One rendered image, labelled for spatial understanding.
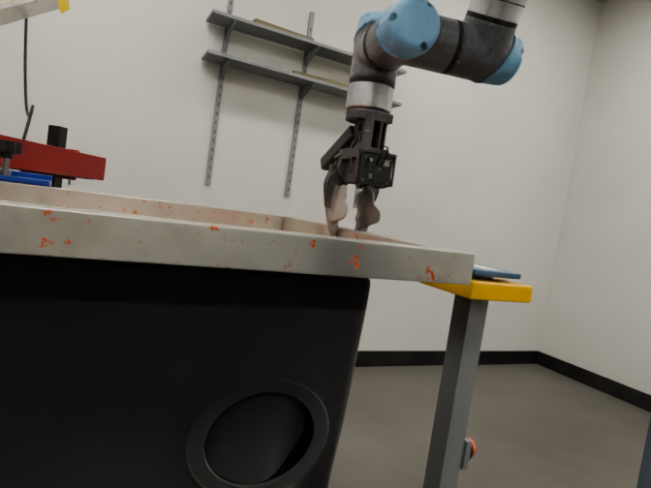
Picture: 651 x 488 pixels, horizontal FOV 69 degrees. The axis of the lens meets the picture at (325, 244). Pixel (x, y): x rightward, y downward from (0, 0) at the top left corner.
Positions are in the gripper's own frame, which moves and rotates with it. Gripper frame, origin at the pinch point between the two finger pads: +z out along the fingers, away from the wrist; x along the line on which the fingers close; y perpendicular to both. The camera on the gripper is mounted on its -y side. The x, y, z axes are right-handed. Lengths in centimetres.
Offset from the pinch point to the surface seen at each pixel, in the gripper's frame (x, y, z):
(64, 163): -50, -115, -7
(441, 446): 16.6, 13.2, 33.2
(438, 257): -3.6, 29.4, -0.2
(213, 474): -24.5, 22.8, 26.8
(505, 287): 19.1, 18.7, 4.5
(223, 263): -27.9, 29.4, 2.2
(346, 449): 69, -99, 101
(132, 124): -26, -200, -33
